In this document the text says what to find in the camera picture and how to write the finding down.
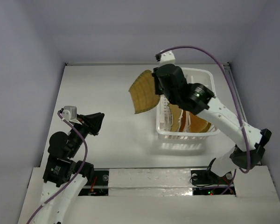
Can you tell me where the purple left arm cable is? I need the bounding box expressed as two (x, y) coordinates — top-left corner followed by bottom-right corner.
(25, 110), (88, 224)

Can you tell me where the white plastic dish rack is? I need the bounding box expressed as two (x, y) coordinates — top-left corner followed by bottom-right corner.
(156, 68), (220, 140)

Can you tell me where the aluminium side rail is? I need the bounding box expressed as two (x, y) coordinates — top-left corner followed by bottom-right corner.
(223, 62), (247, 122)

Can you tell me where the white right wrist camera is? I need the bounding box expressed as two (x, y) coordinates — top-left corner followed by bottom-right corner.
(155, 50), (175, 67)

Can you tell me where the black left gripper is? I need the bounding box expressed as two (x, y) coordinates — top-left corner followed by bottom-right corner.
(68, 112), (105, 156)

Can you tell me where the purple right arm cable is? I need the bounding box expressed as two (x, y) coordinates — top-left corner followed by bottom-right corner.
(160, 46), (250, 195)

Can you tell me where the square woven bamboo tray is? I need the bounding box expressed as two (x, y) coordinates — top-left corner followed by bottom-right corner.
(168, 104), (183, 132)

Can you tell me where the white foam front panel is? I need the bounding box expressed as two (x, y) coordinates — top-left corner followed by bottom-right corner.
(17, 165), (280, 224)

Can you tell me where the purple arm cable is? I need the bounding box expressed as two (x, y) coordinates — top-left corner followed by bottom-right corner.
(25, 110), (88, 224)
(160, 46), (250, 195)

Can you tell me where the round woven bamboo plate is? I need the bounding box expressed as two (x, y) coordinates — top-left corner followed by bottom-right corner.
(180, 111), (211, 133)

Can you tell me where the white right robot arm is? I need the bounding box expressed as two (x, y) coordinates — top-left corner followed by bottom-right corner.
(91, 64), (271, 183)

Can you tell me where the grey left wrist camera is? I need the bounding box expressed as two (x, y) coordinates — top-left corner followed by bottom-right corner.
(59, 106), (80, 124)

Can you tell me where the rounded woven bamboo tray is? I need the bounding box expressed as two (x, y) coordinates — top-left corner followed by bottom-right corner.
(129, 70), (160, 114)

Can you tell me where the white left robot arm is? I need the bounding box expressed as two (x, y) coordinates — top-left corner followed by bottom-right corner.
(33, 106), (105, 224)

